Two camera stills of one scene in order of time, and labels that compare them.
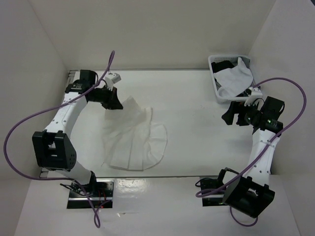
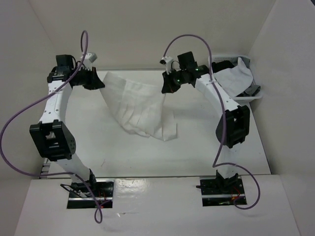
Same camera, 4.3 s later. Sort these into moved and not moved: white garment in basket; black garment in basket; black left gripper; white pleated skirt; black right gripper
Moved: black right gripper; black left gripper; white pleated skirt
Not moved: white garment in basket; black garment in basket
